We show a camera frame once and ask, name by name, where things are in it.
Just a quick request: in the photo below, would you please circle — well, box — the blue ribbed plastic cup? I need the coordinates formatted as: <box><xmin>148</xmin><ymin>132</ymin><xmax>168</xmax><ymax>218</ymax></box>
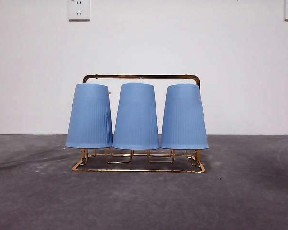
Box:
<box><xmin>64</xmin><ymin>83</ymin><xmax>114</xmax><ymax>149</ymax></box>
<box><xmin>111</xmin><ymin>83</ymin><xmax>160</xmax><ymax>150</ymax></box>
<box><xmin>159</xmin><ymin>83</ymin><xmax>210</xmax><ymax>150</ymax></box>

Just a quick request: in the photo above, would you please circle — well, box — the gold wire cup holder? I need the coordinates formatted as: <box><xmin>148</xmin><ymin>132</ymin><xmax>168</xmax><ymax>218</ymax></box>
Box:
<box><xmin>71</xmin><ymin>73</ymin><xmax>206</xmax><ymax>173</ymax></box>

